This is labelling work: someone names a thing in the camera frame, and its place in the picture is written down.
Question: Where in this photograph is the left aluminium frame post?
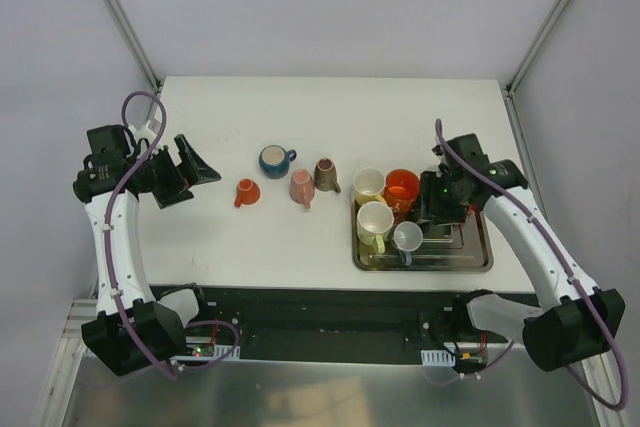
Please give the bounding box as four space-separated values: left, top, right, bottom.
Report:
102 0 162 93

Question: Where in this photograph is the right aluminium frame post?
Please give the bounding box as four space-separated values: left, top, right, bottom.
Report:
503 0 606 96

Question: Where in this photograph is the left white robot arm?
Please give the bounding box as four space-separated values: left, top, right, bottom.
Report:
73 125 221 376

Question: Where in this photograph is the grey-blue mug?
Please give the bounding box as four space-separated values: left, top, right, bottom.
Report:
393 221 423 266

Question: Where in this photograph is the right white cable duct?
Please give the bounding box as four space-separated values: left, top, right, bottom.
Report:
420 350 487 368

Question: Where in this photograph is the pink mug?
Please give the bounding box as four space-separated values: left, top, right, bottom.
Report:
289 169 315 209

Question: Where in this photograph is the blue ribbed mug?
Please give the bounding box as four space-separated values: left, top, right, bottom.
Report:
258 145 297 179

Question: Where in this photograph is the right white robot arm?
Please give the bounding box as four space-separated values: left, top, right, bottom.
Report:
414 134 625 372

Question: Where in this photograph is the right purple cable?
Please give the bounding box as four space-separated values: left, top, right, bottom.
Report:
424 118 630 409

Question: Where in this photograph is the pale yellow-green mug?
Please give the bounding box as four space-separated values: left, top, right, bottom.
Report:
356 201 394 254

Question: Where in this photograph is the left white cable duct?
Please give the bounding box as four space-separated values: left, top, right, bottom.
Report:
175 344 241 362

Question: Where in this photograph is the yellow mug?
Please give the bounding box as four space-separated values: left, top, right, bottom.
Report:
352 167 387 206

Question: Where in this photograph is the steel baking tray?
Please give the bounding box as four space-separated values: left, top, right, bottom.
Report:
351 196 494 273

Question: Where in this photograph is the aluminium frame post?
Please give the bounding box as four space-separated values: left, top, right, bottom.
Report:
102 0 162 93
503 0 606 96

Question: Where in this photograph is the brown striped mug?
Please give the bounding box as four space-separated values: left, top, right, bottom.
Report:
314 157 341 194

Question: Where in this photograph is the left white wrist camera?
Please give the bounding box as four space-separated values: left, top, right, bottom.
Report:
126 119 163 150

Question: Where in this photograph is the bright orange mug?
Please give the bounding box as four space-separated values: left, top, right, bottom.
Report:
384 169 420 213

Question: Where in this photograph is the small orange cup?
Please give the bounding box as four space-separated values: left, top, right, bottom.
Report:
234 178 261 208

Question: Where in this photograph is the white cable duct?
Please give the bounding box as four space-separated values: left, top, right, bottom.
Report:
175 344 241 362
420 350 487 368

